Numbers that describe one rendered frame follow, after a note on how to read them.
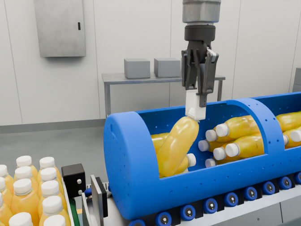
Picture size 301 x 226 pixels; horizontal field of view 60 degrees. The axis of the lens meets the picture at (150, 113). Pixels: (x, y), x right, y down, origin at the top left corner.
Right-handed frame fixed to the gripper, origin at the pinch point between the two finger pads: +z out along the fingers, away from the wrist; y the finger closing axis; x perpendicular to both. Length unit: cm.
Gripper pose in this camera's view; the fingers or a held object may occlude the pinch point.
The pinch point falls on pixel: (195, 105)
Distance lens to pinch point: 70.5
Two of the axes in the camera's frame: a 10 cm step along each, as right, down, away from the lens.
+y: -4.0, -2.7, 8.8
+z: 0.0, 9.6, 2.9
